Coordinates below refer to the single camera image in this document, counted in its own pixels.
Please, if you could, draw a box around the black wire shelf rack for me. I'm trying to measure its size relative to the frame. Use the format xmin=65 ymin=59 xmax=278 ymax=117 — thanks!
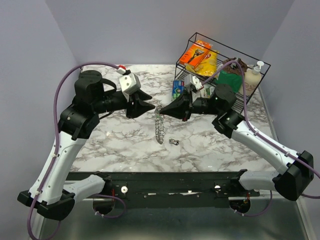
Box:
xmin=174 ymin=32 xmax=271 ymax=113

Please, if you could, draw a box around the small silver key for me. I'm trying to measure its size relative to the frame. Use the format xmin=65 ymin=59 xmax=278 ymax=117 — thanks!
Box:
xmin=169 ymin=138 xmax=179 ymax=146

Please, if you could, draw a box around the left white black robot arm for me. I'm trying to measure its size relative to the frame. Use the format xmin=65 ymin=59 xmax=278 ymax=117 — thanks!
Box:
xmin=17 ymin=70 xmax=155 ymax=221

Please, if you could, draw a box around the green brown paper bag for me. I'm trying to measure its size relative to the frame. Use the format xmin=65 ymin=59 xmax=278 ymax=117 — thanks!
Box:
xmin=215 ymin=57 xmax=248 ymax=93

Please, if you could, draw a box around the purple cable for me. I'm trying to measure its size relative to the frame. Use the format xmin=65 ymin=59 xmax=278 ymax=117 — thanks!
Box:
xmin=201 ymin=59 xmax=320 ymax=217
xmin=26 ymin=61 xmax=126 ymax=240

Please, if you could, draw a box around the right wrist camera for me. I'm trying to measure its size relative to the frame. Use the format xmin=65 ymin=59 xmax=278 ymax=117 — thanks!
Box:
xmin=184 ymin=74 xmax=204 ymax=93

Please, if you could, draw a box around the green white snack packet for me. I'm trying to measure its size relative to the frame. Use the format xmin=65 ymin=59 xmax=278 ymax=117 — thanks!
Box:
xmin=200 ymin=84 xmax=215 ymax=99

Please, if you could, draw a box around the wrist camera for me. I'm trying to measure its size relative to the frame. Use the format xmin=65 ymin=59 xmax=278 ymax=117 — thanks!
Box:
xmin=118 ymin=73 xmax=141 ymax=95
xmin=184 ymin=74 xmax=204 ymax=93

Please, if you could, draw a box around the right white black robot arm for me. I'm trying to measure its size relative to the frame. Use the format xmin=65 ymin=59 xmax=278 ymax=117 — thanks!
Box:
xmin=159 ymin=84 xmax=314 ymax=201

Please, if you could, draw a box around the aluminium extrusion rail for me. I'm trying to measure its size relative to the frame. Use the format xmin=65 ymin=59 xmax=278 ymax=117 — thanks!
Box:
xmin=84 ymin=190 xmax=285 ymax=201

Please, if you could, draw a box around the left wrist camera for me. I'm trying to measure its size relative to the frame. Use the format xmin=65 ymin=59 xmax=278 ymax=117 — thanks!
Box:
xmin=118 ymin=73 xmax=141 ymax=95

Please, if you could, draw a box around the cream pump lotion bottle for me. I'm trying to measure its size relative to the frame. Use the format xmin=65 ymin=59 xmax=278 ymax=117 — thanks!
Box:
xmin=239 ymin=60 xmax=265 ymax=96

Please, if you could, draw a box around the yellow chips bag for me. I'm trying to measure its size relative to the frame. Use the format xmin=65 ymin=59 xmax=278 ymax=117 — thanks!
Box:
xmin=185 ymin=50 xmax=218 ymax=77

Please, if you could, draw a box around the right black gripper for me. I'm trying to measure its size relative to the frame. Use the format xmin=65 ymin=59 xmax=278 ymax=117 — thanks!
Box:
xmin=159 ymin=87 xmax=221 ymax=122

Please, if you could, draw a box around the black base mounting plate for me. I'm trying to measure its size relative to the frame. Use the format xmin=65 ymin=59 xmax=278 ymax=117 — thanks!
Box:
xmin=64 ymin=168 xmax=261 ymax=210

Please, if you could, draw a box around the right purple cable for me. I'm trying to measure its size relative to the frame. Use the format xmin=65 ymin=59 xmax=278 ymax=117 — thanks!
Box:
xmin=201 ymin=59 xmax=320 ymax=217

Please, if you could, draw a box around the blue green small box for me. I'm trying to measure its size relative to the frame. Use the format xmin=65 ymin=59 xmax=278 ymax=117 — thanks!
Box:
xmin=171 ymin=80 xmax=185 ymax=101

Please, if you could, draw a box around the silver keyring chain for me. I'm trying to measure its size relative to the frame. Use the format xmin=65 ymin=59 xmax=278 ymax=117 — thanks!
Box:
xmin=154 ymin=105 xmax=166 ymax=145

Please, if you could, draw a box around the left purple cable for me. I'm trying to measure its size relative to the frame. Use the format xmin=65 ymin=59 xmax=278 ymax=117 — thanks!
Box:
xmin=26 ymin=61 xmax=126 ymax=240

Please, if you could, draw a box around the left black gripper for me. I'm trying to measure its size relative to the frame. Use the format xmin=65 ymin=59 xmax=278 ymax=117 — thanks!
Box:
xmin=93 ymin=87 xmax=156 ymax=119

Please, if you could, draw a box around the orange razor box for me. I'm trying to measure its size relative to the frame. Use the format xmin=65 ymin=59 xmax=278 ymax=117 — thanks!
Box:
xmin=179 ymin=40 xmax=212 ymax=70

